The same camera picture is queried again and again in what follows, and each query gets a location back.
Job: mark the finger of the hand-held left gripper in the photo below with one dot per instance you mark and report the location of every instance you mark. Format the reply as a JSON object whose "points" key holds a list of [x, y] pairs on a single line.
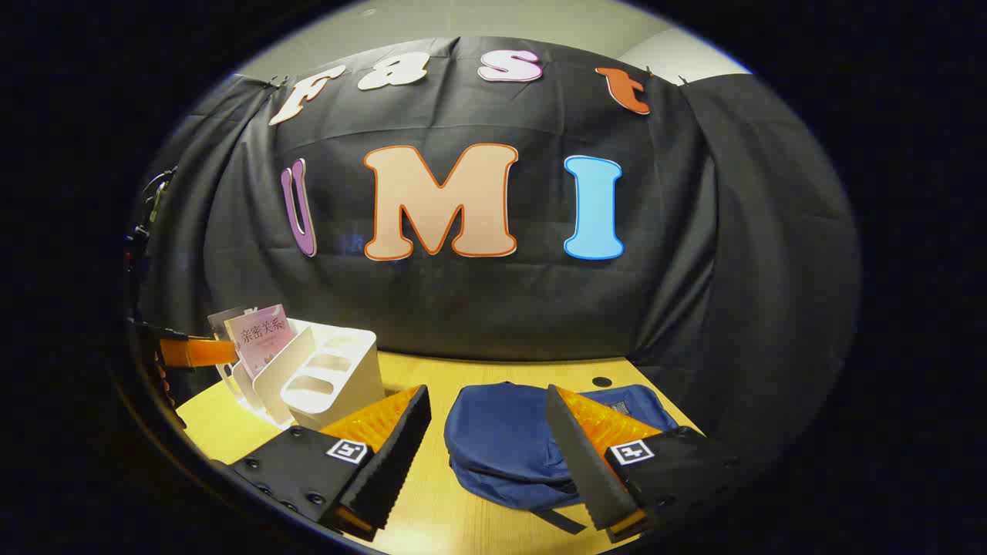
{"points": [[163, 385], [200, 351]]}

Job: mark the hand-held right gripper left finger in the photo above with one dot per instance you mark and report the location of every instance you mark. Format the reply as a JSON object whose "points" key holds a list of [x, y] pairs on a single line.
{"points": [[397, 455]]}

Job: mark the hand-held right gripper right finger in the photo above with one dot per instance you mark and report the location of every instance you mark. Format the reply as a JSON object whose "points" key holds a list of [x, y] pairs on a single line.
{"points": [[586, 462]]}

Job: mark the pink book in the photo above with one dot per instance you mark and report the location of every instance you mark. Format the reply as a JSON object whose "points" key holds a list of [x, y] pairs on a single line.
{"points": [[262, 335]]}

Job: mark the blue schoolbag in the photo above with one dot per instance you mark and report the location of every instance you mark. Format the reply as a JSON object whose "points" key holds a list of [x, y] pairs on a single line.
{"points": [[501, 432]]}

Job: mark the white bookshelf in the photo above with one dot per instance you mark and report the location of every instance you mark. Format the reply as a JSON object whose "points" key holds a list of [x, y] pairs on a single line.
{"points": [[339, 385]]}

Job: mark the black backdrop cloth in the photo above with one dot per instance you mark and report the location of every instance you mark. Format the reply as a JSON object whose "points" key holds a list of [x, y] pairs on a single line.
{"points": [[694, 231]]}

